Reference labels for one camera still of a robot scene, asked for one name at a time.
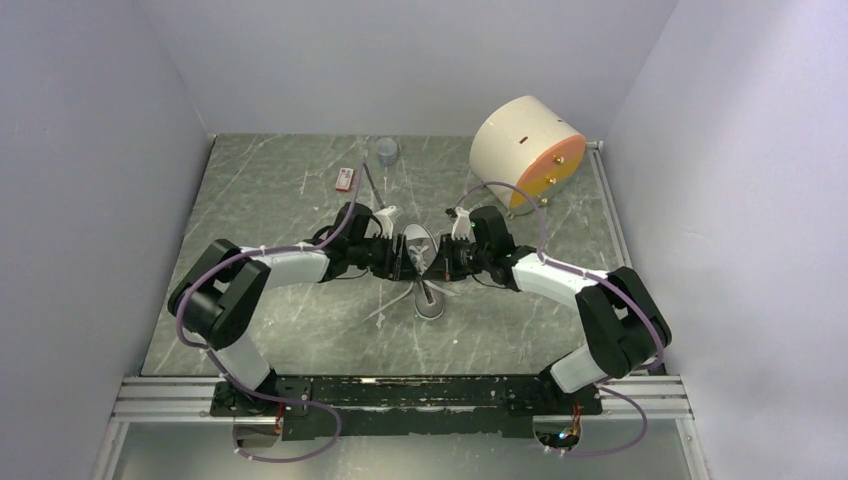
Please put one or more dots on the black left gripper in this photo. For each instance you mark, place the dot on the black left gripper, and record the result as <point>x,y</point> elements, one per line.
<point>400,268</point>

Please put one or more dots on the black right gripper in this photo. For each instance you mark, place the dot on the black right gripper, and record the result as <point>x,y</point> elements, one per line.
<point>445,267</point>

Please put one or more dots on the grey canvas sneaker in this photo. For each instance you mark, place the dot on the grey canvas sneaker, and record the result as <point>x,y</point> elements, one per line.
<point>429,302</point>

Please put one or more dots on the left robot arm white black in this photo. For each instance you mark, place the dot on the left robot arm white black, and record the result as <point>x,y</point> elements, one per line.
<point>216,300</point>

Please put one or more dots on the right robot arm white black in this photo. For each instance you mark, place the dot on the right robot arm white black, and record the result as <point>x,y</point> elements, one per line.
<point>622,324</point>

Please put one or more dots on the small red white box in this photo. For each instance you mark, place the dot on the small red white box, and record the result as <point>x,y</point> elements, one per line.
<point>344,180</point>

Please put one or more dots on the small clear plastic cup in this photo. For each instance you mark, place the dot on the small clear plastic cup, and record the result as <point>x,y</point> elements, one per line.
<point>387,149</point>

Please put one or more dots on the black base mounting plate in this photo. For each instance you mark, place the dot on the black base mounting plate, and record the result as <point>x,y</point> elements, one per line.
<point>319,406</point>

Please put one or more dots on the cream cylinder orange lid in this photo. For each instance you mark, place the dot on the cream cylinder orange lid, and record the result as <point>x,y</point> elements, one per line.
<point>526,144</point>

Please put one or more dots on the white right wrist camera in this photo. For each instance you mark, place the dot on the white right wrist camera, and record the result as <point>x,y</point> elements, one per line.
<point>462,225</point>

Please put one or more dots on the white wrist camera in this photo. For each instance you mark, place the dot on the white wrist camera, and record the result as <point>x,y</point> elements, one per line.
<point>387,218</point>
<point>462,225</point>

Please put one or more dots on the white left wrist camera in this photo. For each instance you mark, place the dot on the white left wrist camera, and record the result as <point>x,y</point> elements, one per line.
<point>387,218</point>

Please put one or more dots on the aluminium frame rail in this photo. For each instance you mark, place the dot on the aluminium frame rail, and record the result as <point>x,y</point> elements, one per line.
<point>646,430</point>

